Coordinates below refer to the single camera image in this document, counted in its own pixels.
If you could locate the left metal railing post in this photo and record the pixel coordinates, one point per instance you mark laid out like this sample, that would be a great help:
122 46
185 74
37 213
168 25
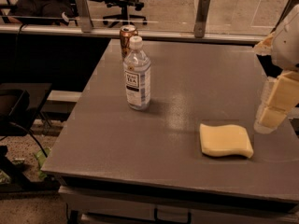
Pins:
85 21

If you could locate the white cabinet under table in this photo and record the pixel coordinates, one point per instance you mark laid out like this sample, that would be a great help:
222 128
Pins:
108 207

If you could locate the black side table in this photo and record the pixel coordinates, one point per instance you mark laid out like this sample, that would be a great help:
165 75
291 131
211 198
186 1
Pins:
21 104

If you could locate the green crumpled wrapper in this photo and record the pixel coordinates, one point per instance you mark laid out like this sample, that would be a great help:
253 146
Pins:
40 156

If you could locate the orange soda can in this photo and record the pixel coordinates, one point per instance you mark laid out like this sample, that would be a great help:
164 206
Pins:
126 32

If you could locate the right metal railing post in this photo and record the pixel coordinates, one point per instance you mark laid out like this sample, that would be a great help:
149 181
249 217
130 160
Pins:
201 18

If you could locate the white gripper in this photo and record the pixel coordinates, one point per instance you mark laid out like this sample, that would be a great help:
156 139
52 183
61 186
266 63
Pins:
289 48

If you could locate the person in dark clothes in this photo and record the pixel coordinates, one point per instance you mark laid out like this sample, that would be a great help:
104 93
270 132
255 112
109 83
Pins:
45 11

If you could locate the clear plastic water bottle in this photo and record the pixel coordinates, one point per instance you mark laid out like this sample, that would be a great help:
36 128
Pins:
136 66

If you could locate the metal railing post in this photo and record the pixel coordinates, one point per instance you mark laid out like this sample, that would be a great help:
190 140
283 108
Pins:
85 21
201 18

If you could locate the yellow sponge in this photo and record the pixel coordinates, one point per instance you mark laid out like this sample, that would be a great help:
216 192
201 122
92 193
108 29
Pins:
225 140

